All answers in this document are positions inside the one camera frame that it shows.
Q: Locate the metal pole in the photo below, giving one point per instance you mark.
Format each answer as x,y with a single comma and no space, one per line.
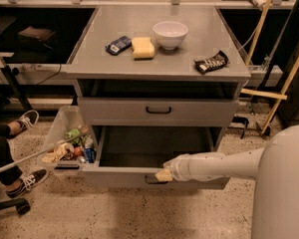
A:
33,155

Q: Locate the lower black white sneaker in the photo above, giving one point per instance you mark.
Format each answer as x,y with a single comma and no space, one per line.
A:
26,183

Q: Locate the white bowl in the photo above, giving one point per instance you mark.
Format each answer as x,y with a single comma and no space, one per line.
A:
169,34

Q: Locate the upper black white sneaker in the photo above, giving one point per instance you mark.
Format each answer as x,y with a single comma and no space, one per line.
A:
25,122

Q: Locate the grey drawer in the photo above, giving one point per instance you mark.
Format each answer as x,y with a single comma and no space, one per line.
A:
151,112
130,156

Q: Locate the black white sneaker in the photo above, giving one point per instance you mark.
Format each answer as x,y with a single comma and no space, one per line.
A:
26,183
25,122

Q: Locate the grey drawer cabinet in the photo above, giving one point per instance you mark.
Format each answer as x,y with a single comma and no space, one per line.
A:
169,75

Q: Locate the clear plastic bin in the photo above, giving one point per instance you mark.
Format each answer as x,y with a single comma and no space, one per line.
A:
68,147

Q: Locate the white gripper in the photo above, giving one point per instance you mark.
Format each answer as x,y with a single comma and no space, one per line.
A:
181,168

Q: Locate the blue soda can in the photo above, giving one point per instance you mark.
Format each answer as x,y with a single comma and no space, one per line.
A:
90,155

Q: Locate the grey top drawer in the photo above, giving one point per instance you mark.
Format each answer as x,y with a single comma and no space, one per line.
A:
151,112

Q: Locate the black candy bar wrapper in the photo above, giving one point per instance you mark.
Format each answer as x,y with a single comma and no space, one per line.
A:
218,61

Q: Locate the blue snack packet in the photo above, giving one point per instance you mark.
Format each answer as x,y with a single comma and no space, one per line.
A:
119,45

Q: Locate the brown box on shelf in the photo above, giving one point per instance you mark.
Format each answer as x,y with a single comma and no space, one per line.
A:
32,34

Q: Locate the green snack bag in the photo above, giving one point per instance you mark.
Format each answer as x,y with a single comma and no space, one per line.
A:
73,136

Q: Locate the yellow sponge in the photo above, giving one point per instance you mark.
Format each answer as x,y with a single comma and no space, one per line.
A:
142,48

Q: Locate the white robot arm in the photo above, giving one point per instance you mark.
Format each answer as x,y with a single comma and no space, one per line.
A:
275,170

